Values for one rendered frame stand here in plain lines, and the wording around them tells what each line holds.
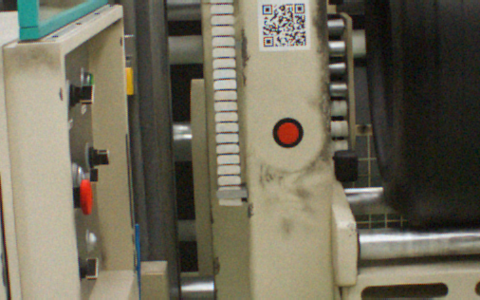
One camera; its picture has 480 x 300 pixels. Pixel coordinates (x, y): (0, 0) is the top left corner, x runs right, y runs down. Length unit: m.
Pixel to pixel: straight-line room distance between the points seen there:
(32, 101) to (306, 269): 0.81
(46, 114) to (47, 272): 0.15
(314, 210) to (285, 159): 0.09
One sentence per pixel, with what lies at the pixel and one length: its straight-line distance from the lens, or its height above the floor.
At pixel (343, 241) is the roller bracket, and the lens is 1.68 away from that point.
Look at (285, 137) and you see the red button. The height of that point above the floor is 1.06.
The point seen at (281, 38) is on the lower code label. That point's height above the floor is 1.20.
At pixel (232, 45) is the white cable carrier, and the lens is 1.75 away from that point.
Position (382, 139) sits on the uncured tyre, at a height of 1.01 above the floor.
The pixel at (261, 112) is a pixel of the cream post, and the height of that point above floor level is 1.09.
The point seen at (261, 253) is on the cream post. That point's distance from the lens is 1.80.
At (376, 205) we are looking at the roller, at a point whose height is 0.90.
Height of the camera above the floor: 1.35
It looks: 10 degrees down
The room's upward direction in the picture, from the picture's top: 2 degrees counter-clockwise
